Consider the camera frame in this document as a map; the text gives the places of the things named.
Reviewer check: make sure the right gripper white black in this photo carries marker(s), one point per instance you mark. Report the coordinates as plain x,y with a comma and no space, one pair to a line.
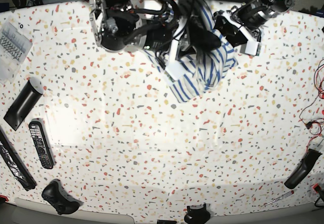
190,37

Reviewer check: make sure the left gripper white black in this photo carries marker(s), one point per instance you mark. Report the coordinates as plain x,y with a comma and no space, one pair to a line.
238,34

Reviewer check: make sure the blue white striped t-shirt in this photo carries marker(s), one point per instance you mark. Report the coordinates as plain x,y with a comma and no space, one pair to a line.
203,68

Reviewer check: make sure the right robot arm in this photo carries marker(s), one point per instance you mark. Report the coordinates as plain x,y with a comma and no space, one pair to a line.
168,28

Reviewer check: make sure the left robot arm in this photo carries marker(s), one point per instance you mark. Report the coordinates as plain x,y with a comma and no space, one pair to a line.
256,13

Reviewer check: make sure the clear plastic screw box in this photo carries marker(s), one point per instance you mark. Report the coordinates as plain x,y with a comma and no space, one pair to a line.
15,46

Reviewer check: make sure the black round stand bottom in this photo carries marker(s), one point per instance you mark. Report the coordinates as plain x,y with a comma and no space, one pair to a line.
197,214

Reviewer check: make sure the black TV remote control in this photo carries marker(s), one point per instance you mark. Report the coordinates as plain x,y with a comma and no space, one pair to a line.
41,144

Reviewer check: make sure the small red clip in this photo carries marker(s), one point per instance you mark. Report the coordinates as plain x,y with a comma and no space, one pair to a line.
317,188

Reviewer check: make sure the black game controller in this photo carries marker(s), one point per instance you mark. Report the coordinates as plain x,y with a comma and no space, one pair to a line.
55,198

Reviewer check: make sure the long black bar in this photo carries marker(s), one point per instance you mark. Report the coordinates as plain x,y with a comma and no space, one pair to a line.
15,164

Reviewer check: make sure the black curved handle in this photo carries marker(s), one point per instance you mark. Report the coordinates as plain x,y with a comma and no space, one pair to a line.
303,168

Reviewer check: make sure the red handled screwdriver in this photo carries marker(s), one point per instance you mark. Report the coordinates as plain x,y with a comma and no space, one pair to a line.
283,196

